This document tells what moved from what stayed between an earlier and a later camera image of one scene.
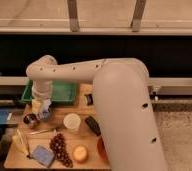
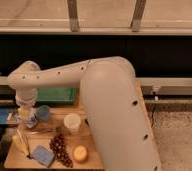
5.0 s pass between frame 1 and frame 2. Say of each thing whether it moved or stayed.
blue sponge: stayed
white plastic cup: stayed
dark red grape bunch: stayed
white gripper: moved
